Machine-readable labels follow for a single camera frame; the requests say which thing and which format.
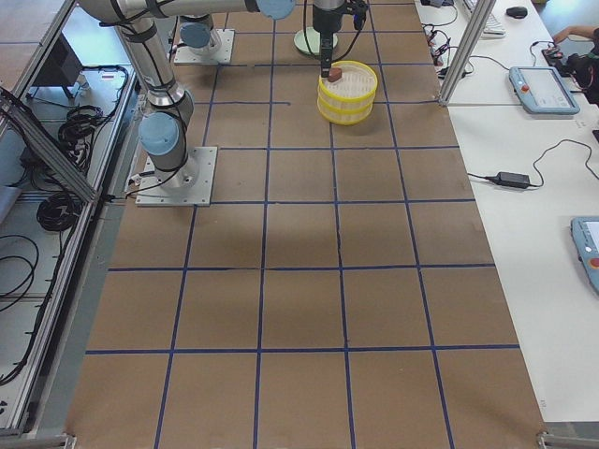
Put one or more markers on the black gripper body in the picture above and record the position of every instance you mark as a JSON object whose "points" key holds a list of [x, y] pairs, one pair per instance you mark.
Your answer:
{"points": [[324, 20]]}

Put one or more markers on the black power adapter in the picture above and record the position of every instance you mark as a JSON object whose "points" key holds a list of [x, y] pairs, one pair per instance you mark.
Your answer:
{"points": [[514, 180]]}

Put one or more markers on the brown red bun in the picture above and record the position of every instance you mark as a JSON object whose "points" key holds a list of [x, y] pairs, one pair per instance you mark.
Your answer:
{"points": [[335, 73]]}

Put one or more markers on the aluminium frame post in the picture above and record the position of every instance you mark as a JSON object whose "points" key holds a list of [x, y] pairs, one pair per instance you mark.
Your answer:
{"points": [[469, 38]]}

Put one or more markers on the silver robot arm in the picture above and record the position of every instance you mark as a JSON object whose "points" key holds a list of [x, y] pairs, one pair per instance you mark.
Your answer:
{"points": [[275, 10], [163, 132]]}

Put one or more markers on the yellow steamer layer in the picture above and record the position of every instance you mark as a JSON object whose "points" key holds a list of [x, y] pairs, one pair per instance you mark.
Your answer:
{"points": [[355, 89], [343, 116]]}

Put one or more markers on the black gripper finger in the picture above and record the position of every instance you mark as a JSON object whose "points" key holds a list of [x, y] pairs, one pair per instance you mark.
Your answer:
{"points": [[326, 56]]}

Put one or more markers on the light green plate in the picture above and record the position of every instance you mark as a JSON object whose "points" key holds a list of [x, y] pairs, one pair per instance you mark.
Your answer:
{"points": [[308, 42]]}

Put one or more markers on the black computer mouse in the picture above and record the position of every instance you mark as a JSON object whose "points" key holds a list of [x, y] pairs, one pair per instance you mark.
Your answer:
{"points": [[516, 12]]}

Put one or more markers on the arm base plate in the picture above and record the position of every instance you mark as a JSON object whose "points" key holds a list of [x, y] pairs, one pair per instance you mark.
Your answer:
{"points": [[200, 46], [191, 185]]}

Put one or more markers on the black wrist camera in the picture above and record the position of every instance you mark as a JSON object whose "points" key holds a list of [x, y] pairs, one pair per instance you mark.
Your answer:
{"points": [[358, 9]]}

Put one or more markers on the blue teach pendant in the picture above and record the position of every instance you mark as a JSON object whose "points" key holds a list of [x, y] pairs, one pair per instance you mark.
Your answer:
{"points": [[584, 232], [541, 90]]}

